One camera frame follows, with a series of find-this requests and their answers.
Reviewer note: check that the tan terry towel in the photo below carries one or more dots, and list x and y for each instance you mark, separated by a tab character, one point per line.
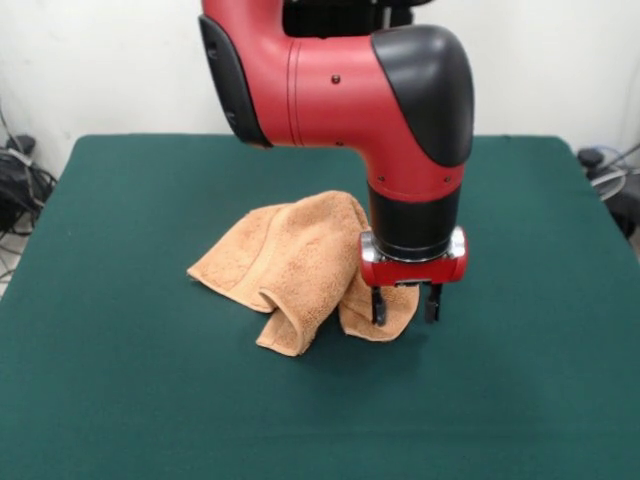
290	270

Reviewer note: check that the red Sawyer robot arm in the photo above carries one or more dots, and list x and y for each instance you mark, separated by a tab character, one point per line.
350	100

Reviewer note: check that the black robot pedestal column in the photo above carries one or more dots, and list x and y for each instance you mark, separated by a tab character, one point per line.
345	17

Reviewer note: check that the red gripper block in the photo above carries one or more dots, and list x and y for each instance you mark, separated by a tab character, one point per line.
415	272

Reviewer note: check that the dark green table cloth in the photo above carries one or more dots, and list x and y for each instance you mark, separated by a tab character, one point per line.
125	350

